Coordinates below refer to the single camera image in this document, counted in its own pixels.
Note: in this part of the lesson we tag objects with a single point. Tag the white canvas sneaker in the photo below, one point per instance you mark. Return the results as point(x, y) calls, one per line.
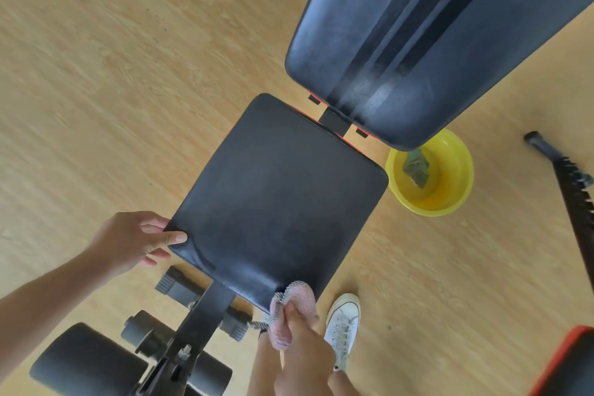
point(343, 328)

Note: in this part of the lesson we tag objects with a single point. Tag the black ribbed foot peg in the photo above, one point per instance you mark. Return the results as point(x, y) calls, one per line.
point(178, 286)
point(235, 324)

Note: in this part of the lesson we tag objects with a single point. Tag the small black foam roller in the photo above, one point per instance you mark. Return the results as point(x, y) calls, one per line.
point(141, 328)

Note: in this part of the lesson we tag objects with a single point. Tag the black notched metal bar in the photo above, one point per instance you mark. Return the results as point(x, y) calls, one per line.
point(573, 196)

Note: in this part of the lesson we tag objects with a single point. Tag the green wet cloth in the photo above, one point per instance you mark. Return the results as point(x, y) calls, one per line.
point(416, 168)

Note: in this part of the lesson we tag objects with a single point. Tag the person's right hand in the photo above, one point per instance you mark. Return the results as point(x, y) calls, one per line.
point(304, 358)

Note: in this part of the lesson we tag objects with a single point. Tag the person's left thumb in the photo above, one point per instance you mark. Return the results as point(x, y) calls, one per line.
point(169, 239)

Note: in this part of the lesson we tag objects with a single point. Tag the person's right forearm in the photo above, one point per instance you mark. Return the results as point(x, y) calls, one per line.
point(263, 368)

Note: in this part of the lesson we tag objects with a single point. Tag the black bench seat pad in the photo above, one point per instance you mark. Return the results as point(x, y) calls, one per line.
point(278, 201)

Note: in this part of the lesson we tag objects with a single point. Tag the red-edged black pad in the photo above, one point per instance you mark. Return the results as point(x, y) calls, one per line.
point(568, 368)

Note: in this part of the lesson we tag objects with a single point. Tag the person's left hand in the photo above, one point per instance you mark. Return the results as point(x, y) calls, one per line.
point(120, 242)

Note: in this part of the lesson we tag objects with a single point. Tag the pink cleaning cloth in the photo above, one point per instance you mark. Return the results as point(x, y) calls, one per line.
point(281, 321)

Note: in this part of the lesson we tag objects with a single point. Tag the person's right thumb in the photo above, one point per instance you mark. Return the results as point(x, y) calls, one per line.
point(293, 317)

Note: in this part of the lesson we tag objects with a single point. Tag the black bench backrest pad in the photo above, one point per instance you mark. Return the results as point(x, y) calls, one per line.
point(417, 38)

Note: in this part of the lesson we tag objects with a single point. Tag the yellow plastic basin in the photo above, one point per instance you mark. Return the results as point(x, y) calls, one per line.
point(448, 187)

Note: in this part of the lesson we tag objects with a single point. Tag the person's left forearm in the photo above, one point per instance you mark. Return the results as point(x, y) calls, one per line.
point(41, 307)

